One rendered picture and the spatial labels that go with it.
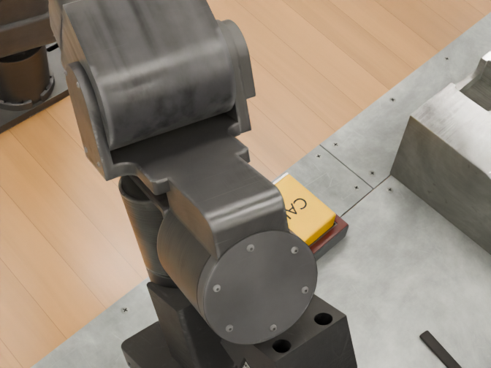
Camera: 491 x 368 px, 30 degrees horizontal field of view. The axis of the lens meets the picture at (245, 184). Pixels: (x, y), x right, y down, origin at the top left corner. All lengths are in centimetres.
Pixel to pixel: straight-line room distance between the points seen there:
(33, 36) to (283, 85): 27
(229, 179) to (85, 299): 41
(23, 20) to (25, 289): 23
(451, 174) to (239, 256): 46
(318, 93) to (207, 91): 52
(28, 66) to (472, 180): 42
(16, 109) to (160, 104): 49
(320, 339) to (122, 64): 16
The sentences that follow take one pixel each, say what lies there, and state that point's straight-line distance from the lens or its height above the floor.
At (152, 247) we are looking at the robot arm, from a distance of 48.
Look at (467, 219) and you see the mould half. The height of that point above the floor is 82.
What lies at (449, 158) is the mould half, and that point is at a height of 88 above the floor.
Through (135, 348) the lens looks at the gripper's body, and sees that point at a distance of 54.
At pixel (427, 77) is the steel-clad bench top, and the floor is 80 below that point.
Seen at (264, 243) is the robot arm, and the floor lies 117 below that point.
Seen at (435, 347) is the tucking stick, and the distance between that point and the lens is 81.
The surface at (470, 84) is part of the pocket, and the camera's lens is 90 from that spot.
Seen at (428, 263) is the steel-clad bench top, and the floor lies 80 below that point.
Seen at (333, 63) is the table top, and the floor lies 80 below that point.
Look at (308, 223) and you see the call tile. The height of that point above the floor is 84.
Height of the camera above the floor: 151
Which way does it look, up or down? 55 degrees down
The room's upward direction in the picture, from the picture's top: 8 degrees clockwise
